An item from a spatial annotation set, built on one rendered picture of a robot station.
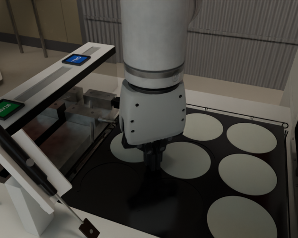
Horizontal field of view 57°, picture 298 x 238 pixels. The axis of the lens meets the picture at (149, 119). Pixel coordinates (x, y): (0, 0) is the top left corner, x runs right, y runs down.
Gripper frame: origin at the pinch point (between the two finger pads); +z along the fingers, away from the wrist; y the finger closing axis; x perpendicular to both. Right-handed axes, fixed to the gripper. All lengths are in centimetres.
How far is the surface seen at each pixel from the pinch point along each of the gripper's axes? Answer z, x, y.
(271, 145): 2.6, 2.9, -24.4
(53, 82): -3.4, -28.2, 13.6
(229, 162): 2.6, 3.9, -13.9
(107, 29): 57, -254, -50
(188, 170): 2.5, 3.0, -5.7
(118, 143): 2.6, -8.8, 3.8
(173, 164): 2.5, 0.6, -3.8
